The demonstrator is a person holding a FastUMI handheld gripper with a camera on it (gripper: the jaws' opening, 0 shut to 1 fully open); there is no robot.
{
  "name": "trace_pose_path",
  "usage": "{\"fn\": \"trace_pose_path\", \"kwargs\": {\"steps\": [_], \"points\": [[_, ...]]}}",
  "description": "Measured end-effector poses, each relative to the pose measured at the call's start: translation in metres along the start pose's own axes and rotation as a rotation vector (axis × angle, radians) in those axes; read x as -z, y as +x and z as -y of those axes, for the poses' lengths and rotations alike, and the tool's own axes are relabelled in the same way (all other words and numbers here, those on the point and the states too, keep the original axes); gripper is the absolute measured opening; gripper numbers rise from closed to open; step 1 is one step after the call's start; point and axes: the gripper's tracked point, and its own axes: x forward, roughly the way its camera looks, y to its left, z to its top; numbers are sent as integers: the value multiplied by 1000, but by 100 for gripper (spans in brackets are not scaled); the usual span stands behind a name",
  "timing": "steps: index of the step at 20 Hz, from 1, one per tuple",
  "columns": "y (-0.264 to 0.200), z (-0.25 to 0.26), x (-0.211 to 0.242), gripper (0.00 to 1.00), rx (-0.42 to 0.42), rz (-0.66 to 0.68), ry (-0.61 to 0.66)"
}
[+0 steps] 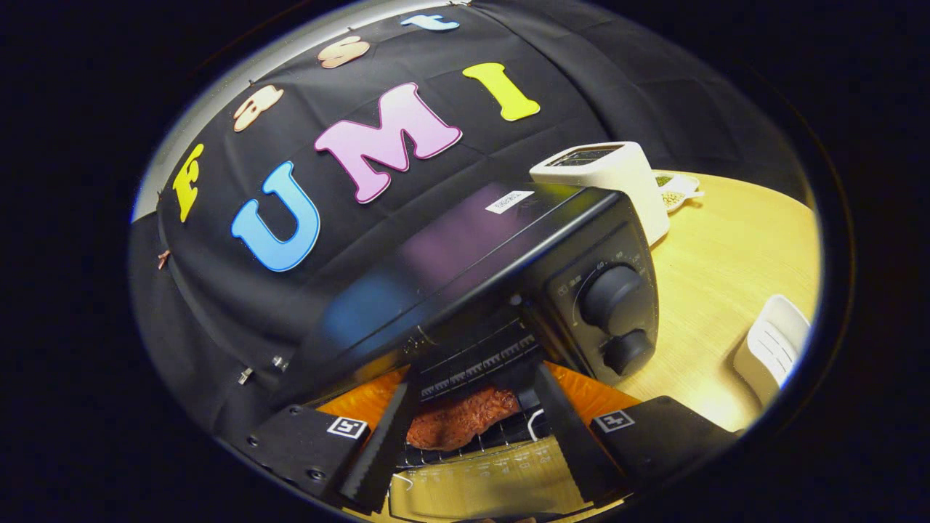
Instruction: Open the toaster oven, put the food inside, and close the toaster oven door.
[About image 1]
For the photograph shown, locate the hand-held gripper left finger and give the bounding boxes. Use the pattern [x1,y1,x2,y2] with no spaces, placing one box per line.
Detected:
[242,366,422,516]

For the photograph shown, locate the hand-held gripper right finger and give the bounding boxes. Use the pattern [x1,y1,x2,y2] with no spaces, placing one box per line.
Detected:
[534,361,743,508]

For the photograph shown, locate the brown meat slice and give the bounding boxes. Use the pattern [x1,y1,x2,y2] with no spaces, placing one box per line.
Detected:
[405,384,523,453]

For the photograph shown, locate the black toaster oven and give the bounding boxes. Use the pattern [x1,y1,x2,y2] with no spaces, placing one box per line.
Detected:
[272,182,662,523]

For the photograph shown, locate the white bread toaster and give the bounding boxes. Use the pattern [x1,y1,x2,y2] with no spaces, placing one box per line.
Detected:
[528,141,671,248]

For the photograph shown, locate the black backdrop cloth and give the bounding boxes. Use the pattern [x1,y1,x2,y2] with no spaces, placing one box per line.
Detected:
[129,0,816,451]

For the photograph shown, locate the white rectangular dish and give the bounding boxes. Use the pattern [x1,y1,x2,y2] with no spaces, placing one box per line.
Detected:
[732,293,812,408]

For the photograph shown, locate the small white plate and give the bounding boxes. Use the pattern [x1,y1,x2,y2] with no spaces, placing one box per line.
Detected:
[652,170,706,214]

